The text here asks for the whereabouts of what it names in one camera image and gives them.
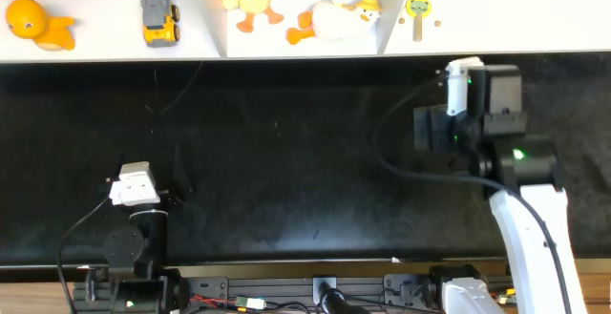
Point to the yellow rattle drum toy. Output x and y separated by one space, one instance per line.
418 7

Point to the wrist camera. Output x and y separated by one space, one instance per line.
457 85
136 185

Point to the grey and yellow toy truck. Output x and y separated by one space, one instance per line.
160 18

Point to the orange rubber toy figure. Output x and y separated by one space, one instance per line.
28 18

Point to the white plush duck with hat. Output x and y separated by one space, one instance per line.
339 20

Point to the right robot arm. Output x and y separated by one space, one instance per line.
530 237

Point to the white shelf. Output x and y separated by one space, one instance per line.
501 27

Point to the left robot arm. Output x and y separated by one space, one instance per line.
124 247

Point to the mounting rail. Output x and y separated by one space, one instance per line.
286 295

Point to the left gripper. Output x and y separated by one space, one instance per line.
175 198

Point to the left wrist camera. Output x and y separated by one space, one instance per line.
136 185

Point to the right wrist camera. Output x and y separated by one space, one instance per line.
457 85

